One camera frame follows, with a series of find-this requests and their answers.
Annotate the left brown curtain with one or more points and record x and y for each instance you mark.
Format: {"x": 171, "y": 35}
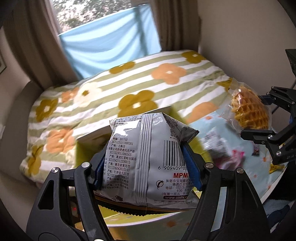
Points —
{"x": 32, "y": 32}

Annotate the grey bed headboard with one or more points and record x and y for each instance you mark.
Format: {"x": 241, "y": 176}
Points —
{"x": 14, "y": 138}

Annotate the framed houses picture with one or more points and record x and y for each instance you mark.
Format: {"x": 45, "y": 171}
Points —
{"x": 2, "y": 64}

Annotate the silver Oishi snack bag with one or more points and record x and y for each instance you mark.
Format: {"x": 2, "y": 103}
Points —
{"x": 144, "y": 164}

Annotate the yellow-green cardboard box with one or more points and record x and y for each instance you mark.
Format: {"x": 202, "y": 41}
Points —
{"x": 90, "y": 144}

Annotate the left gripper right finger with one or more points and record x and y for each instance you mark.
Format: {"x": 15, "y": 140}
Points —
{"x": 229, "y": 207}

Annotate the light blue daisy tablecloth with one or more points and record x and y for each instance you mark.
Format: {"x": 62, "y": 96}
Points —
{"x": 150, "y": 163}

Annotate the floral striped duvet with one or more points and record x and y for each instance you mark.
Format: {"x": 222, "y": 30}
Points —
{"x": 185, "y": 80}

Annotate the pink striped snack bag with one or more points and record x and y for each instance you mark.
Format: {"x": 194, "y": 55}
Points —
{"x": 231, "y": 162}

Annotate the clear waffle cookie bag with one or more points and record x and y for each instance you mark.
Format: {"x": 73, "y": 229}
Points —
{"x": 243, "y": 109}

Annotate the window with white frame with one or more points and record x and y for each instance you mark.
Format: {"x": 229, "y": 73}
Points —
{"x": 95, "y": 15}

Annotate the right brown curtain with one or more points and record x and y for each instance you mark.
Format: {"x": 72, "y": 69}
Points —
{"x": 178, "y": 24}

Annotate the brown curtain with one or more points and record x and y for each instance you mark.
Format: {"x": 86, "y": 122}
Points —
{"x": 178, "y": 24}
{"x": 32, "y": 32}

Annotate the light blue window cloth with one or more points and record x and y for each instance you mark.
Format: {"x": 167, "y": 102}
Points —
{"x": 110, "y": 41}

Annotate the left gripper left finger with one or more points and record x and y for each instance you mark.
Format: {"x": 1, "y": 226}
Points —
{"x": 66, "y": 208}

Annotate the white cartoon snack bag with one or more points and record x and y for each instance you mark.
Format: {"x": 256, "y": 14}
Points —
{"x": 215, "y": 145}

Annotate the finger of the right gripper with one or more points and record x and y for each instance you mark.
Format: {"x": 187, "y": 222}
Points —
{"x": 282, "y": 97}
{"x": 271, "y": 140}

